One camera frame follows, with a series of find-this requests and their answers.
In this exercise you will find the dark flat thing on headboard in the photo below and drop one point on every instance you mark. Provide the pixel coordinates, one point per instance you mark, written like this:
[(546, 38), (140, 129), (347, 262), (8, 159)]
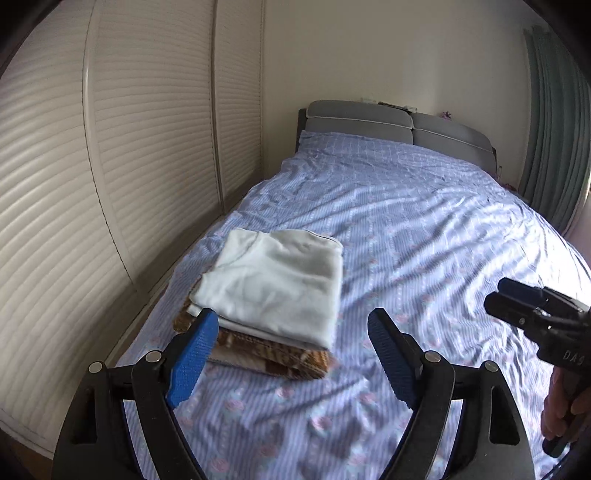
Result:
[(392, 105)]

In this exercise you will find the pale green long-sleeve shirt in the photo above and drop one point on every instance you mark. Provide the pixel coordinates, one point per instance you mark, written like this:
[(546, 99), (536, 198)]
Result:
[(277, 286)]

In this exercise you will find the person's right hand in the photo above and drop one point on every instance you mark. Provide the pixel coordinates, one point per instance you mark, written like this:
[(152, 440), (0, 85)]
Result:
[(556, 410)]

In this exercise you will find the brown plaid folded garment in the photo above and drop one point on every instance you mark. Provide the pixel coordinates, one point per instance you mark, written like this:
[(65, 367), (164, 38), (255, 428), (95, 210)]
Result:
[(277, 360)]

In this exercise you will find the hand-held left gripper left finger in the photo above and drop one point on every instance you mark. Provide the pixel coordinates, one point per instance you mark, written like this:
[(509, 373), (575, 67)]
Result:
[(194, 355)]

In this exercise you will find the small purple ornament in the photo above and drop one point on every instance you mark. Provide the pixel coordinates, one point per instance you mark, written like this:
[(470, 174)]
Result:
[(445, 114)]

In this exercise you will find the grey-green curtain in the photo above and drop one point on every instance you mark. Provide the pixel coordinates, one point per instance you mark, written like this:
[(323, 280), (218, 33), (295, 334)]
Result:
[(558, 129)]

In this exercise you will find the grey padded headboard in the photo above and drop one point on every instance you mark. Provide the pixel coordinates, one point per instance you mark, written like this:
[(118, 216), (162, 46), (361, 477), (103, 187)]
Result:
[(369, 117)]

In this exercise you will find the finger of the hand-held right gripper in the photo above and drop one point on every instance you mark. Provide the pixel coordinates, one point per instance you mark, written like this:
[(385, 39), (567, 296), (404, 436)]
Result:
[(512, 310), (519, 290)]

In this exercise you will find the bed with blue floral sheet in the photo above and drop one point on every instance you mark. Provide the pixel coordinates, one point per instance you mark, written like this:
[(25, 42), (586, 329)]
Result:
[(415, 221)]

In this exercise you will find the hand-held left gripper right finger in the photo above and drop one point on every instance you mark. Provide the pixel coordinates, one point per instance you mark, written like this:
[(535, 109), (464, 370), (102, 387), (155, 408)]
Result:
[(392, 360)]

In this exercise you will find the white louvered wardrobe doors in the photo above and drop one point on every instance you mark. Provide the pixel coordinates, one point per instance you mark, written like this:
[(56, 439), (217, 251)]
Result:
[(115, 161)]

